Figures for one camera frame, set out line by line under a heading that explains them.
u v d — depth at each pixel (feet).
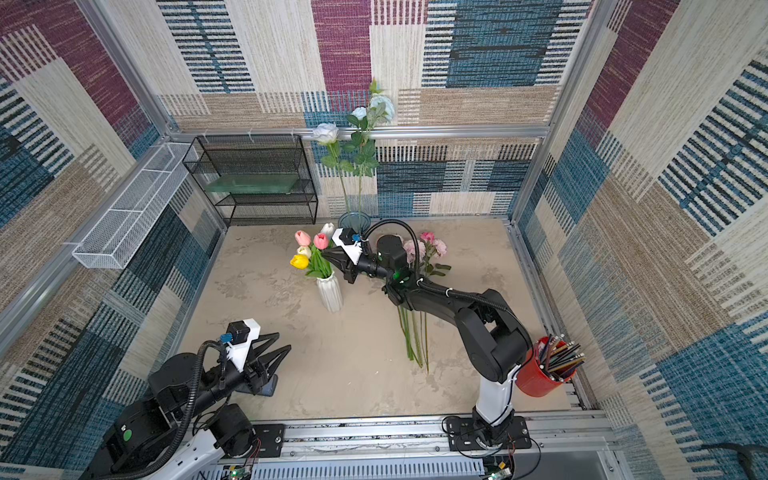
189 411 1.26
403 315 3.08
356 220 3.08
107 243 2.30
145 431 1.51
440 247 3.45
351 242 2.22
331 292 2.85
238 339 1.70
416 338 2.95
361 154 2.84
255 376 1.80
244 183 3.15
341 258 2.40
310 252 2.48
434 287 2.03
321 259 2.55
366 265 2.38
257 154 3.36
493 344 1.58
